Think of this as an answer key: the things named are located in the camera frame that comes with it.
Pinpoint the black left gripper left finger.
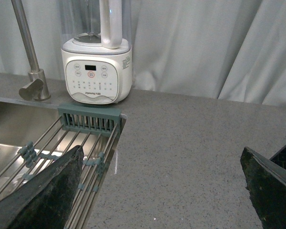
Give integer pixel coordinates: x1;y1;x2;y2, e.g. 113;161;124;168
0;145;84;229

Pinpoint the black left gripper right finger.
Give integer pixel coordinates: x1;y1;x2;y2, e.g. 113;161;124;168
240;147;286;229

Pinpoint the stainless steel sink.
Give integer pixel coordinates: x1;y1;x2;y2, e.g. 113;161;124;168
0;100;62;208

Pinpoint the steel roll-up drying rack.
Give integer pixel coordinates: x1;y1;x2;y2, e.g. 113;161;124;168
1;118;119;229

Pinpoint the green sink caddy basket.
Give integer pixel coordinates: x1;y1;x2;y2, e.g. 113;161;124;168
58;104;122;137

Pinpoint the stainless steel faucet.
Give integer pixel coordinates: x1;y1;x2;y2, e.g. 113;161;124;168
12;0;51;101

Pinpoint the white curtain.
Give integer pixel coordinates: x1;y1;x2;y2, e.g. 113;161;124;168
0;0;286;107

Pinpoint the white blender with jug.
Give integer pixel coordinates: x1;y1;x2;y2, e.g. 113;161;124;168
58;0;133;104

